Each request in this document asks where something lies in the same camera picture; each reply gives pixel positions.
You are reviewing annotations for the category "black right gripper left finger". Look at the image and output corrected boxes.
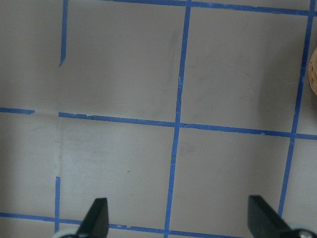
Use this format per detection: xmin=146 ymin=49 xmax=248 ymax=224
xmin=75 ymin=198 xmax=109 ymax=238

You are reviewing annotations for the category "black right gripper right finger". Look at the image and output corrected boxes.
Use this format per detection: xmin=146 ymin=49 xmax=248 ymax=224
xmin=248 ymin=195 xmax=299 ymax=238

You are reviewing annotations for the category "woven wicker basket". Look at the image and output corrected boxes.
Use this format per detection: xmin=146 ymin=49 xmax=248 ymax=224
xmin=308 ymin=48 xmax=317 ymax=95

